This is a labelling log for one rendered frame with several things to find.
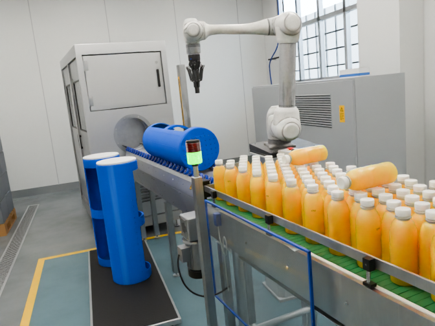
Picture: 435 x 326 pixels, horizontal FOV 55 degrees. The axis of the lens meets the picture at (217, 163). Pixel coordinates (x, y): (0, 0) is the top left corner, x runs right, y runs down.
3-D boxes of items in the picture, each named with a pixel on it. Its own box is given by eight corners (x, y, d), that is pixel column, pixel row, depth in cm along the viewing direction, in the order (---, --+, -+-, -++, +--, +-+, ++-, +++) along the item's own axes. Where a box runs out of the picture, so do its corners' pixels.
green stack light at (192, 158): (199, 161, 182) (197, 149, 181) (204, 162, 176) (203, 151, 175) (185, 163, 179) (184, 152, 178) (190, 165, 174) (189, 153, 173)
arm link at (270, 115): (287, 134, 288) (286, 102, 282) (295, 139, 270) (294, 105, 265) (265, 136, 287) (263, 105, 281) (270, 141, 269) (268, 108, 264)
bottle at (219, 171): (228, 196, 219) (224, 161, 216) (230, 200, 212) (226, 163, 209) (215, 198, 219) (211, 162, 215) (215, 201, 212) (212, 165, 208)
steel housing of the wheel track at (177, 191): (153, 176, 433) (149, 144, 427) (262, 233, 239) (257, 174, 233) (127, 182, 422) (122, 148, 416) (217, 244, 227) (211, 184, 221)
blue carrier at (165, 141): (178, 152, 354) (171, 119, 348) (223, 165, 275) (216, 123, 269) (145, 160, 343) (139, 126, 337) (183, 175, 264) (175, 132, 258)
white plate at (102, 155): (89, 154, 343) (89, 155, 343) (78, 159, 315) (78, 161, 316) (122, 151, 342) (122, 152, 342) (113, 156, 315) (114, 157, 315)
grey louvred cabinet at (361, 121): (294, 187, 579) (287, 83, 554) (407, 234, 377) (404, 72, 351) (258, 194, 564) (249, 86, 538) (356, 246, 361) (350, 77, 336)
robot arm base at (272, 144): (287, 140, 295) (287, 132, 293) (296, 147, 273) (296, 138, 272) (261, 143, 293) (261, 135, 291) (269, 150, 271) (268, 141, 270)
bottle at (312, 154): (316, 145, 187) (281, 151, 179) (327, 143, 181) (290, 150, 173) (319, 160, 187) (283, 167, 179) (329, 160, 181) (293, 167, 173)
